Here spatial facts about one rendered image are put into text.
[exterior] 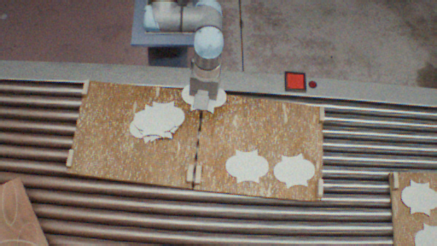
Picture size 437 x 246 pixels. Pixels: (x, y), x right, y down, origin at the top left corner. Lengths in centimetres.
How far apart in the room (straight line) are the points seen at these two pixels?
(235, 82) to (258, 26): 135
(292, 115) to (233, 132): 21
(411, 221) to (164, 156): 85
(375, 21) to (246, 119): 183
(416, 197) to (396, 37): 178
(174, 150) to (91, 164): 27
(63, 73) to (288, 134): 82
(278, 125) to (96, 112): 61
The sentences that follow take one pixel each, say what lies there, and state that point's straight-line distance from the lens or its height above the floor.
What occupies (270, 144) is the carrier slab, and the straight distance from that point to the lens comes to 179.
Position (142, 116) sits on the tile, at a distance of 177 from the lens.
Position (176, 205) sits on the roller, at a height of 92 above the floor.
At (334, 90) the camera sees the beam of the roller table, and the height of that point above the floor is 92.
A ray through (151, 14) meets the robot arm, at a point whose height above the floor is 136.
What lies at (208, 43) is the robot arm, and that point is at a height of 138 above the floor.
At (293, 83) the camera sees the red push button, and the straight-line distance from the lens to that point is 193.
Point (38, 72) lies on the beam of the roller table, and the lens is 199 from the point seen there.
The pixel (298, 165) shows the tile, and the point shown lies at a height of 94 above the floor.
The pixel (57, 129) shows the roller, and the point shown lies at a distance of 185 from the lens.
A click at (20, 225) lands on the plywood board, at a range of 162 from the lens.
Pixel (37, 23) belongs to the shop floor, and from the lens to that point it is 334.
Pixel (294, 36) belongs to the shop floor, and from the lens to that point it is 323.
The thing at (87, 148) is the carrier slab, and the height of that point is 94.
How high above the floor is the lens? 253
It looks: 62 degrees down
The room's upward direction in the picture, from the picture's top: 8 degrees clockwise
